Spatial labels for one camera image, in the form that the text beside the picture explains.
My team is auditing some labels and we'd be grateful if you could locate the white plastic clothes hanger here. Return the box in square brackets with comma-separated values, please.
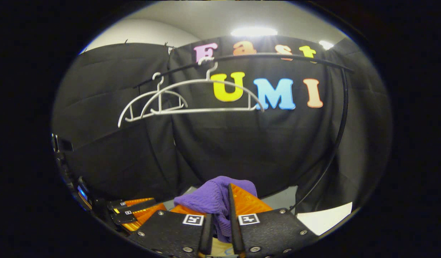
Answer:
[140, 57, 265, 119]
[118, 72, 188, 128]

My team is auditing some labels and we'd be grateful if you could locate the black metal clothes rack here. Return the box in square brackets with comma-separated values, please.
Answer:
[134, 52, 353, 212]

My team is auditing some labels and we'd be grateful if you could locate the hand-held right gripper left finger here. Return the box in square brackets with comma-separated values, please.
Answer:
[128, 204, 214, 258]

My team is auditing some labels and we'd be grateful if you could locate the purple knit jacket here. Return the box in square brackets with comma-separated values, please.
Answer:
[174, 176, 258, 243]

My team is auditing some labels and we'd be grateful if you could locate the white box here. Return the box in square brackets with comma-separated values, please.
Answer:
[296, 202, 353, 236]

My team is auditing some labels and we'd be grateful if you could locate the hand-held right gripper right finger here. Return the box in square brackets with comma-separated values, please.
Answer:
[227, 183, 318, 258]

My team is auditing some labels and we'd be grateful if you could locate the beige laundry hamper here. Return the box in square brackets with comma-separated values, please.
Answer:
[210, 236, 239, 257]

